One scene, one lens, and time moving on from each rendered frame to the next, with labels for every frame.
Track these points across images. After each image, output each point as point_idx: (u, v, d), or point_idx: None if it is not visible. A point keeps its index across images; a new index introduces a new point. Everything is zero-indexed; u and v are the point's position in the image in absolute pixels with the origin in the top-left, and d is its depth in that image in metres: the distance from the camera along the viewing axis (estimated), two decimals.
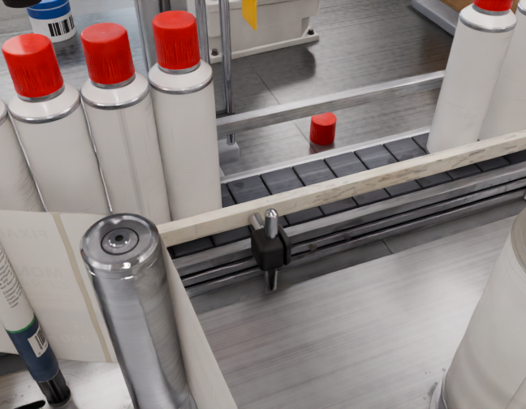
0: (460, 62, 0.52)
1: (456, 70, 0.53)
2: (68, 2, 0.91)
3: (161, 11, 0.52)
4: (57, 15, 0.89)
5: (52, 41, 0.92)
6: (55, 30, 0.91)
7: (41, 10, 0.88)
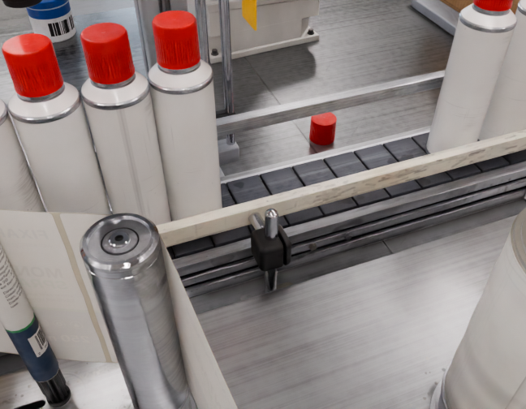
0: (460, 62, 0.52)
1: (456, 70, 0.53)
2: (68, 2, 0.91)
3: (161, 11, 0.52)
4: (57, 15, 0.89)
5: (52, 41, 0.92)
6: (55, 30, 0.91)
7: (41, 10, 0.88)
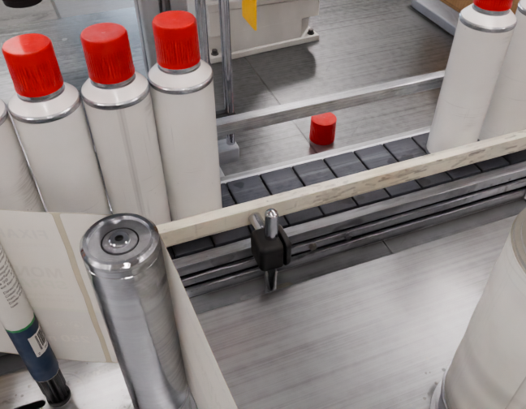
0: (460, 62, 0.52)
1: (456, 70, 0.53)
2: None
3: (161, 11, 0.52)
4: None
5: None
6: None
7: None
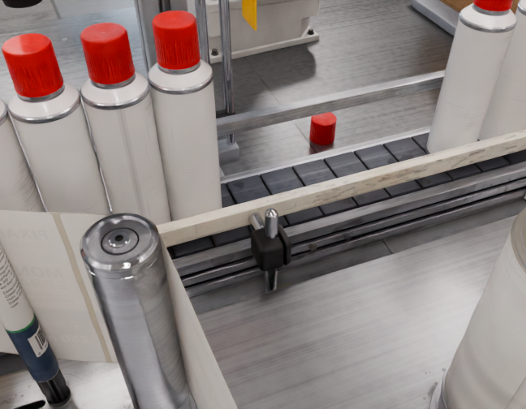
0: (460, 62, 0.52)
1: (456, 70, 0.53)
2: None
3: (161, 11, 0.52)
4: None
5: None
6: None
7: None
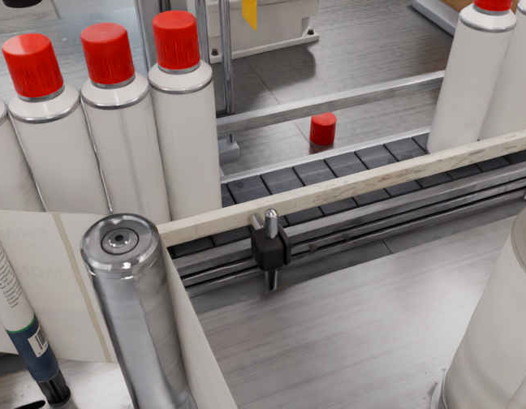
0: (460, 62, 0.52)
1: (456, 70, 0.53)
2: None
3: (161, 11, 0.52)
4: None
5: None
6: None
7: None
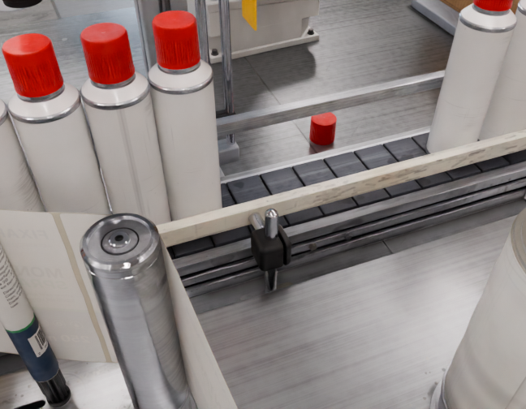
0: (460, 62, 0.52)
1: (456, 70, 0.53)
2: None
3: (161, 11, 0.52)
4: None
5: (8, 10, 0.75)
6: None
7: None
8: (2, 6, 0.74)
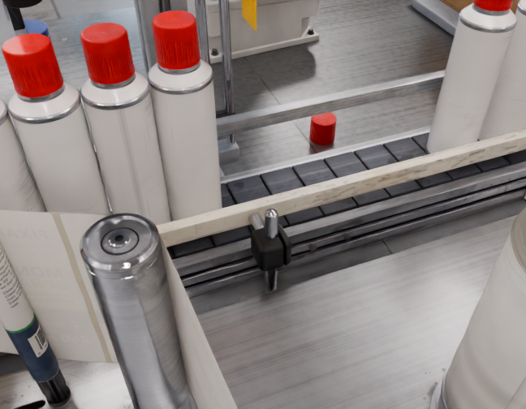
0: (460, 62, 0.52)
1: (456, 70, 0.53)
2: (49, 37, 0.82)
3: (161, 11, 0.52)
4: None
5: None
6: None
7: None
8: None
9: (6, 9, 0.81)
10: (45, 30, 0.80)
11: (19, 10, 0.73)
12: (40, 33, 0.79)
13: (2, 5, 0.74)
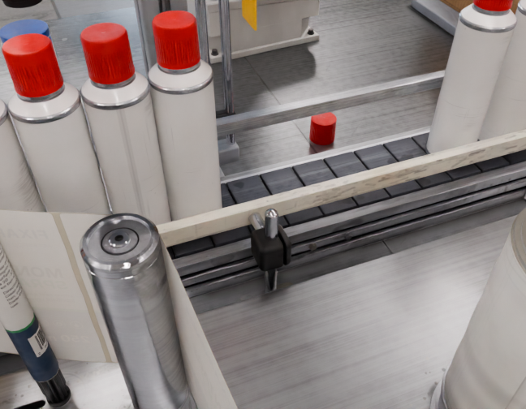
0: (460, 62, 0.52)
1: (456, 70, 0.53)
2: (50, 37, 0.82)
3: (161, 11, 0.52)
4: None
5: None
6: None
7: None
8: None
9: None
10: (45, 30, 0.80)
11: None
12: (40, 33, 0.79)
13: None
